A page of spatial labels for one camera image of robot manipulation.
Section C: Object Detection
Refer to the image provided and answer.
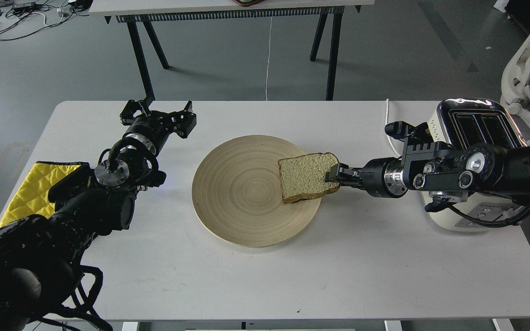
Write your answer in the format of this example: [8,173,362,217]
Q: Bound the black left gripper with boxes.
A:
[120,100,197,151]

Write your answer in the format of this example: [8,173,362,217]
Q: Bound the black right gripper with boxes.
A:
[324,157,400,198]

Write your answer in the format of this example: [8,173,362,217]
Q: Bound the slice of bread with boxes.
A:
[278,153,340,205]

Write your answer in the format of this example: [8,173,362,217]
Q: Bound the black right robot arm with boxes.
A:
[324,121,530,228]

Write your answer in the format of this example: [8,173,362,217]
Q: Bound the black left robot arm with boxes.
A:
[0,100,197,331]

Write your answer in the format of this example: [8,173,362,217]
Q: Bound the cream two-slot toaster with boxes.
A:
[428,98,527,222]

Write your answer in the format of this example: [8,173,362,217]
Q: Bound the background table with black legs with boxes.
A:
[88,0,374,101]

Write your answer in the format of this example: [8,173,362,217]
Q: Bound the round bamboo plate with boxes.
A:
[191,135,321,248]

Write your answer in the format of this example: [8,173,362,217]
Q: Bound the yellow quilted cloth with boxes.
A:
[0,161,90,228]

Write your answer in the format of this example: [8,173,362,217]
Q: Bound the white toaster power cable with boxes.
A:
[385,98,404,157]

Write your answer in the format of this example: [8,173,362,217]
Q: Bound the thin white hanging cable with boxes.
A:
[265,17,273,102]

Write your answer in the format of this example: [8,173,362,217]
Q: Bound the power strips and floor cables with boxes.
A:
[0,0,93,47]

